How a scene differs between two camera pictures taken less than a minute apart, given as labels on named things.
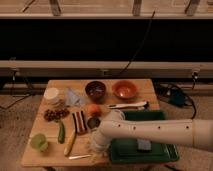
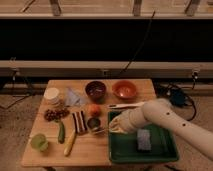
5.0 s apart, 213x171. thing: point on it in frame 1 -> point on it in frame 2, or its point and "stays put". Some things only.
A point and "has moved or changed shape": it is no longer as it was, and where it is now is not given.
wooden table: [71, 108] stays put
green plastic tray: [125, 150] stays put
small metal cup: [93, 122] stays put
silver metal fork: [81, 156] has moved or changed shape
